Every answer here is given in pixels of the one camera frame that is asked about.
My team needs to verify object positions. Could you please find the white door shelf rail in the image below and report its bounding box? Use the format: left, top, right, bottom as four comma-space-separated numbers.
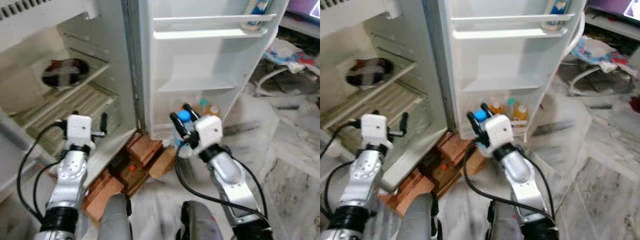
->
450, 13, 576, 23
152, 13, 278, 24

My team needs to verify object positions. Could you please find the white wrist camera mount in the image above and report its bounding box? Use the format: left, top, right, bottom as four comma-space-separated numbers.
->
483, 114, 514, 147
66, 114, 94, 147
360, 113, 390, 147
193, 114, 225, 149

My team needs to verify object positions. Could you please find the bouncer seat with tube frame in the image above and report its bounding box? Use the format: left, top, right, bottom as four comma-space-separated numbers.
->
254, 39, 321, 97
560, 37, 640, 97

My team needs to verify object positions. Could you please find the deep white door shelf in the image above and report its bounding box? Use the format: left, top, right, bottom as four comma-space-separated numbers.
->
156, 52, 238, 93

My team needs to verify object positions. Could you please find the brown cardboard piece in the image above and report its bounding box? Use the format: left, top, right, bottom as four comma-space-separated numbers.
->
148, 145, 177, 179
462, 147, 491, 177

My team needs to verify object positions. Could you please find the narrow white door shelf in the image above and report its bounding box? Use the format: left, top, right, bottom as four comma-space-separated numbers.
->
152, 27, 271, 41
451, 27, 568, 40

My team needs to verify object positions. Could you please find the white freezer compartment flap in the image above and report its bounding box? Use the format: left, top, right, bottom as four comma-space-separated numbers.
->
320, 0, 401, 38
0, 0, 98, 53

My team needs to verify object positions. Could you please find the flat television screen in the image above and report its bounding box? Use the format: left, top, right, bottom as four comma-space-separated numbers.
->
287, 0, 321, 21
590, 0, 640, 22

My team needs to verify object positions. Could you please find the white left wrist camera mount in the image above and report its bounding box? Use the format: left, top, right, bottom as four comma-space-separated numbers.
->
66, 114, 94, 147
360, 113, 390, 147

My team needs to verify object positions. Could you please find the clear bottle with blue cap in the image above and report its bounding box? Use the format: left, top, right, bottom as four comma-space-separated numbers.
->
470, 110, 493, 153
172, 110, 195, 160

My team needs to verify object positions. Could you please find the grey robot leg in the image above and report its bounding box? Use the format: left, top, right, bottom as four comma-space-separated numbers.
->
96, 192, 134, 240
177, 200, 226, 240
397, 192, 442, 240

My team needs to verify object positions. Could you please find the grey white fridge cabinet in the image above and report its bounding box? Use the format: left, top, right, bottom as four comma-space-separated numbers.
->
320, 0, 451, 196
0, 0, 142, 201

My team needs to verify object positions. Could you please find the white low cabinet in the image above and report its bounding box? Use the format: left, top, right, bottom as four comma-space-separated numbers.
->
277, 14, 321, 41
585, 10, 640, 43

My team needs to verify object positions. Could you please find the dark block with orange spot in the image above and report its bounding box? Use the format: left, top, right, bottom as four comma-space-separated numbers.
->
112, 152, 151, 197

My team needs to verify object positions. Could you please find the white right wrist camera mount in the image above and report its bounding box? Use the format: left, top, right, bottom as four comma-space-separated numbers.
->
483, 114, 514, 147
193, 114, 225, 149

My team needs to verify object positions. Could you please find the ribbed white crisper cover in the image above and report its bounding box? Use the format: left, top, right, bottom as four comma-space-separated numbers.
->
322, 80, 431, 151
22, 82, 121, 151

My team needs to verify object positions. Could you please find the dark round bowl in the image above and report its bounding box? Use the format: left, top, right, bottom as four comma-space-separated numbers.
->
345, 57, 395, 90
41, 58, 91, 91

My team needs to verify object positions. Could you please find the grey white fridge door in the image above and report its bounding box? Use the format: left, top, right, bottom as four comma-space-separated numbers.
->
425, 0, 588, 141
125, 0, 291, 141

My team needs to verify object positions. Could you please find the grey robot left leg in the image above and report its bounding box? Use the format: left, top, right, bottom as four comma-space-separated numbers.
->
96, 192, 134, 240
397, 192, 442, 240

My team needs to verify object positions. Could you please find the white wire fridge shelf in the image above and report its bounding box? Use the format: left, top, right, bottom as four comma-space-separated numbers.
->
7, 47, 112, 128
320, 47, 418, 128

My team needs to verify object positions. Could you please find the grey robot right leg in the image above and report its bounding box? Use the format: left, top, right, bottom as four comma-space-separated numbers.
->
177, 200, 226, 240

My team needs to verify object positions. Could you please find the white blue tube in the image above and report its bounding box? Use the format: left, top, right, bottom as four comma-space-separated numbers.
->
240, 0, 274, 33
542, 0, 572, 32

